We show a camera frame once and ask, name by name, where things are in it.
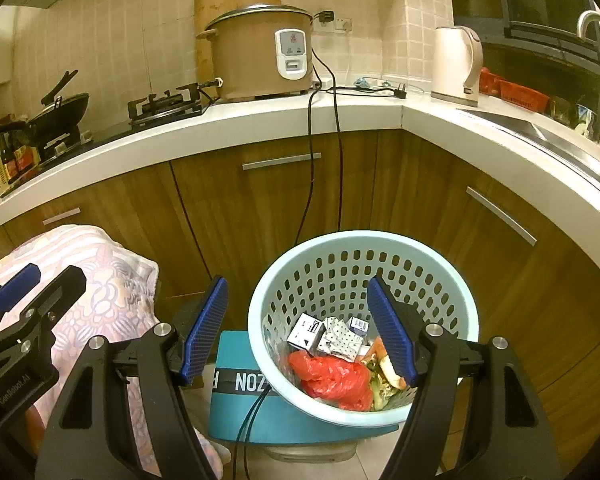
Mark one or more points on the glass jar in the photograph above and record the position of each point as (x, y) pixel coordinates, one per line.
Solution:
(560, 110)

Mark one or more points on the metal faucet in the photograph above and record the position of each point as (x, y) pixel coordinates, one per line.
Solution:
(587, 17)

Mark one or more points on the green vegetable scrap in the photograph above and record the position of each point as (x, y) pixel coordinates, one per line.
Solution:
(380, 391)

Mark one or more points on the wooden kitchen cabinet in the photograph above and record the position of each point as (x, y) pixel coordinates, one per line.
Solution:
(405, 185)

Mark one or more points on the red plastic bag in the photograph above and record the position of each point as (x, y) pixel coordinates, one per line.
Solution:
(330, 375)

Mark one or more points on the white polka dot wrapper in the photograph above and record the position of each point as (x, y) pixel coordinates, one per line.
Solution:
(337, 340)

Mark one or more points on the light blue plastic basket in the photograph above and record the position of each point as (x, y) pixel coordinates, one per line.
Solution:
(330, 270)

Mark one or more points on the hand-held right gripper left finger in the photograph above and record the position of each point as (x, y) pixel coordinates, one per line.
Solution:
(205, 330)

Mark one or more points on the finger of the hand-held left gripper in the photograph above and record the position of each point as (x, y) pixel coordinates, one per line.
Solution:
(17, 284)
(55, 292)

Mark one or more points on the white power strip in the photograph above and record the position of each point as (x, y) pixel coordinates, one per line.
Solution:
(322, 84)

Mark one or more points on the steel sink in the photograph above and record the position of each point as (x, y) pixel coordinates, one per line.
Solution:
(530, 130)

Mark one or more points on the red plastic crate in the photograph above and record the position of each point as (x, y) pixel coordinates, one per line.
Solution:
(520, 95)

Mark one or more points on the wooden cutting board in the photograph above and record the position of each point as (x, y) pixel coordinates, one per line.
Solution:
(210, 10)

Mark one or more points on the wall socket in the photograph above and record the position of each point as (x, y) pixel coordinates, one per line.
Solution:
(343, 25)

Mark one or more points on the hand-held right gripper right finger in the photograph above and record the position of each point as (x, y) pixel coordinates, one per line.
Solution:
(392, 335)

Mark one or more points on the orange peel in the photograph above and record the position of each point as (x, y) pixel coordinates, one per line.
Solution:
(378, 346)
(389, 370)

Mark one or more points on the brown rice cooker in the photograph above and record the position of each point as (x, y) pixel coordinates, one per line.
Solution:
(245, 60)

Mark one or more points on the black gas stove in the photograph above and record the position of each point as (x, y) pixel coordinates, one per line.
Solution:
(165, 105)

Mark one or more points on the teal box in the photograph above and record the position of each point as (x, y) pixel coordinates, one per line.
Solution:
(235, 410)

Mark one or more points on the black power plug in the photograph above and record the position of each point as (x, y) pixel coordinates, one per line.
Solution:
(401, 91)

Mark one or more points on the black plug adapter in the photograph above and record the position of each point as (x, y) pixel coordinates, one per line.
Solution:
(324, 16)

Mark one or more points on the black wok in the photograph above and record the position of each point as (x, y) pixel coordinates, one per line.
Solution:
(65, 110)

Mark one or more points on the small blue white carton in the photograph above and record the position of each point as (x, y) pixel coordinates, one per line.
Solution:
(305, 332)

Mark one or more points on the white electric kettle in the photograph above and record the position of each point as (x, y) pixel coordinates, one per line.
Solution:
(450, 65)

